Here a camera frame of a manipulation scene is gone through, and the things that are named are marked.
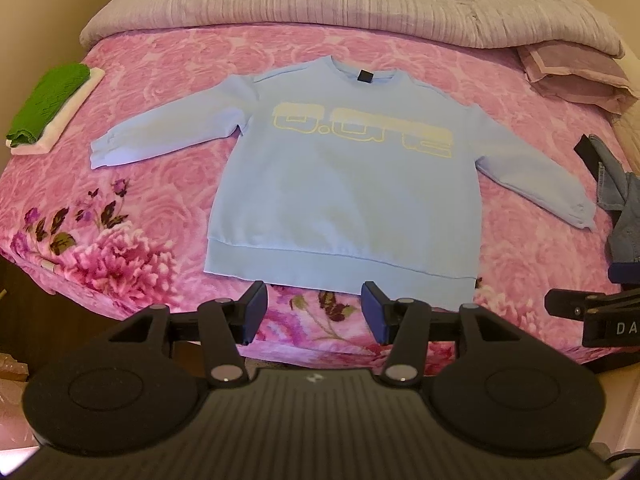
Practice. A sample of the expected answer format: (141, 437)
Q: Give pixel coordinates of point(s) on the grey striped quilt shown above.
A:
(478, 24)

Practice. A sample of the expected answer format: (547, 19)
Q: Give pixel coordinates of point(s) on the light blue sweatshirt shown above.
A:
(340, 176)

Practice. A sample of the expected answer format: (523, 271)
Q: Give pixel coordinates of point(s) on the white folded garment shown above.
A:
(56, 127)

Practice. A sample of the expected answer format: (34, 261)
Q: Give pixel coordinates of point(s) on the green folded garment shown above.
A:
(54, 88)

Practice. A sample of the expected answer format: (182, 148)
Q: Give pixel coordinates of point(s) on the mauve pillow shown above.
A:
(578, 74)

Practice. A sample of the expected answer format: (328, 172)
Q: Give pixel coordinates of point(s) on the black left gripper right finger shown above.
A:
(409, 325)

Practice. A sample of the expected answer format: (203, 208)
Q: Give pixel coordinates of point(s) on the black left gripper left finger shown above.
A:
(219, 326)

